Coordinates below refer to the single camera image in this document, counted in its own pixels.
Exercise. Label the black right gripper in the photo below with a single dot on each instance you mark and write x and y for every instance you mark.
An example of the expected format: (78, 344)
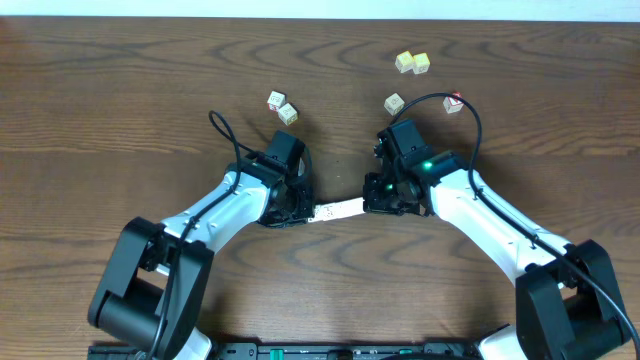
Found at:
(373, 201)

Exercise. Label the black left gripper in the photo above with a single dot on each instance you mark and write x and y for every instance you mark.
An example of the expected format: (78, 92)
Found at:
(293, 211)

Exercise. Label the green letter J block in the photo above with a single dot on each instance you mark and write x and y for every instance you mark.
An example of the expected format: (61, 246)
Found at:
(316, 211)

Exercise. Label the blue letter X block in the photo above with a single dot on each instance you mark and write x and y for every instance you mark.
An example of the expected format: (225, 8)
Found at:
(328, 212)

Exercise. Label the red edged wooden block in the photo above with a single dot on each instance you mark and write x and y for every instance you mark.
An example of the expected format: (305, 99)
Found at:
(358, 206)

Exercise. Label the white wooden block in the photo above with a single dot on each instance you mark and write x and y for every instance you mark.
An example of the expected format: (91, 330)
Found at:
(346, 209)

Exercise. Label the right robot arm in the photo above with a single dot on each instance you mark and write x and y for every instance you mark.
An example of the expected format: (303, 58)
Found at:
(568, 301)

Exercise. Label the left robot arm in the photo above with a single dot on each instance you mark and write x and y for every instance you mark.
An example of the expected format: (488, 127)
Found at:
(152, 289)

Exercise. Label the yellow letter wooden block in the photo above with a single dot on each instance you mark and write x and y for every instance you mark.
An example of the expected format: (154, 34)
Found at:
(288, 114)

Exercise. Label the plain drawing wooden block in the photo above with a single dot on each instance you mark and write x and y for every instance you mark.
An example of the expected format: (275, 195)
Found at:
(394, 104)

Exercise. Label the red number 3 block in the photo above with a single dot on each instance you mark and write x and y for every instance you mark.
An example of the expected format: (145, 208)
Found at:
(276, 100)

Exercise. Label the red letter V block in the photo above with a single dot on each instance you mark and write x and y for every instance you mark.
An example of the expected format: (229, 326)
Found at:
(453, 104)

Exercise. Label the pale yellow block left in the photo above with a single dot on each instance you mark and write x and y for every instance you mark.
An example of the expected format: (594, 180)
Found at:
(404, 62)

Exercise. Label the yellow block right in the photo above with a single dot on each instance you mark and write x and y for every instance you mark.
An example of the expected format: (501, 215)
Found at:
(421, 63)

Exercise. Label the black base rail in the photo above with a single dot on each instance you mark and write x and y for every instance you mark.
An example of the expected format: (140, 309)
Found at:
(431, 350)

